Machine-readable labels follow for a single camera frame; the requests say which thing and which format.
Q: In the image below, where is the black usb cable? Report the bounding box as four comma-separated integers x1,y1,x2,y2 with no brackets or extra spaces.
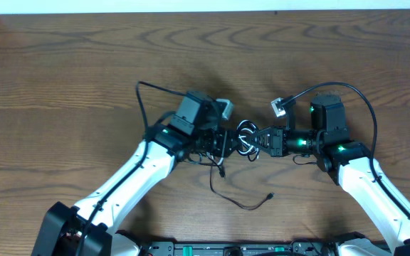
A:
186,119,275,211

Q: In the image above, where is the left camera black cable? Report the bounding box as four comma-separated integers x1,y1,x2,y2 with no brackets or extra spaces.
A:
73,80,191,256

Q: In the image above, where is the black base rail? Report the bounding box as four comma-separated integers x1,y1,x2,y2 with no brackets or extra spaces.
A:
133,234,398,256

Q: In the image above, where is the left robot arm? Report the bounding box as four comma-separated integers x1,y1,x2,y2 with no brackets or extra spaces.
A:
32,92,237,255

